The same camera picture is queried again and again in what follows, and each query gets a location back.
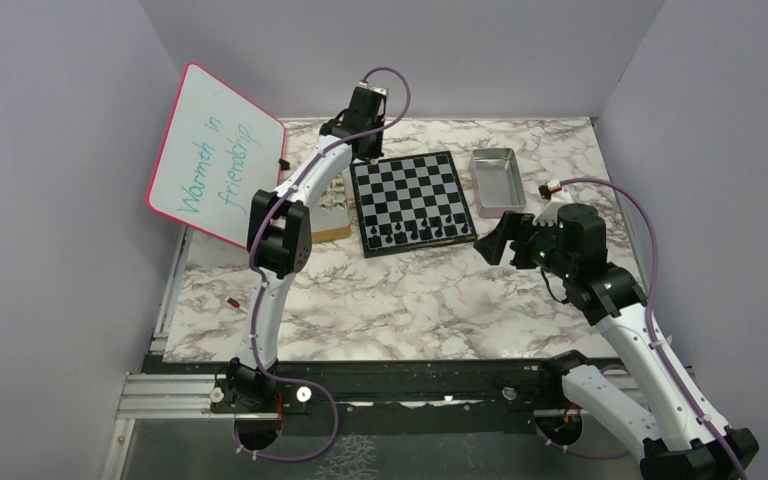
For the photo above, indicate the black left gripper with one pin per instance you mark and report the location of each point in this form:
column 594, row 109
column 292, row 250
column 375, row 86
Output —
column 375, row 150

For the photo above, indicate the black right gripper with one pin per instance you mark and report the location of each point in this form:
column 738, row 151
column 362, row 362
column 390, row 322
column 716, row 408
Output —
column 493, row 245

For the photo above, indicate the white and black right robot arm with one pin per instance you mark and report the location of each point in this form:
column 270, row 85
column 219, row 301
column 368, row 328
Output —
column 677, row 433

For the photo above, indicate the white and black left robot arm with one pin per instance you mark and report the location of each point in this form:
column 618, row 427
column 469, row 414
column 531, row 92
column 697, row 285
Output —
column 280, row 238

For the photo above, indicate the silver metal tin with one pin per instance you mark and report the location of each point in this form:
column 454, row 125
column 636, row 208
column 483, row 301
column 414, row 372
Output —
column 497, row 182

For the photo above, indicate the black and white chessboard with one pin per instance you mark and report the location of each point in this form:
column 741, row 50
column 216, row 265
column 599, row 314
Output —
column 407, row 189

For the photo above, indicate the pink framed whiteboard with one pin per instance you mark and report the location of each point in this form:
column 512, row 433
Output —
column 218, row 150

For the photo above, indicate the red capped marker pen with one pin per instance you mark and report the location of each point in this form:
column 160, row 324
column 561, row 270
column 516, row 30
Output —
column 237, row 305

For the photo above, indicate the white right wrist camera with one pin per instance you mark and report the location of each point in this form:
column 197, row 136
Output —
column 554, row 196

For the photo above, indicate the aluminium extrusion rail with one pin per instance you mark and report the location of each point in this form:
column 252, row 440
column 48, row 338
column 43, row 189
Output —
column 166, row 396

